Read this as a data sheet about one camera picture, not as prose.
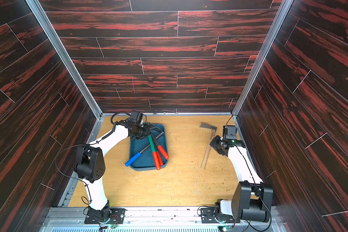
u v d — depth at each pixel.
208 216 0.73
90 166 0.51
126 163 0.82
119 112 0.87
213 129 1.08
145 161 0.94
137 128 0.74
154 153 0.85
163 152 0.85
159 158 0.88
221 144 0.62
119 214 0.74
